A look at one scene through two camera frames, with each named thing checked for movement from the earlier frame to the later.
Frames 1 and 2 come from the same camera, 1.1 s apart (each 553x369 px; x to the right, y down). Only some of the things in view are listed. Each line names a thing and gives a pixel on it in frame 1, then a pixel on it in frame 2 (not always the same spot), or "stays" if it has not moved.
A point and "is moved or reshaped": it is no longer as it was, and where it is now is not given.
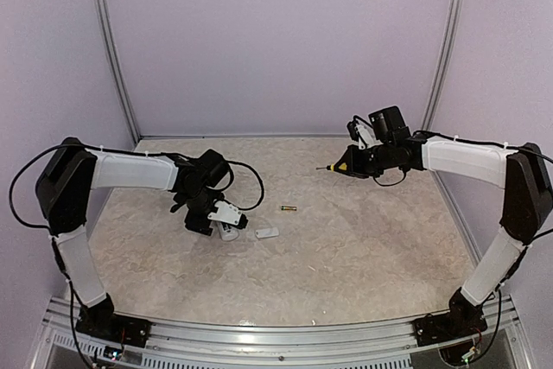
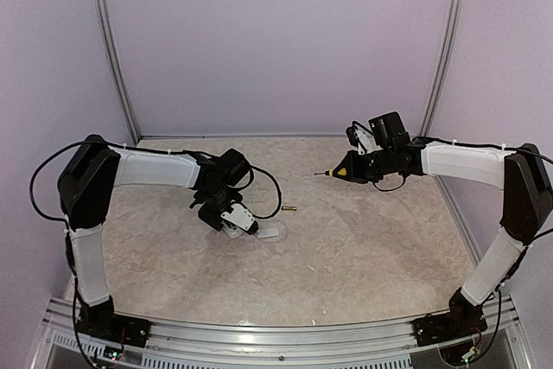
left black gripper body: (193, 224) → (206, 216)
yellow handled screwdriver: (330, 168) is moved or reshaped
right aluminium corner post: (450, 46) stays
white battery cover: (269, 232) stays
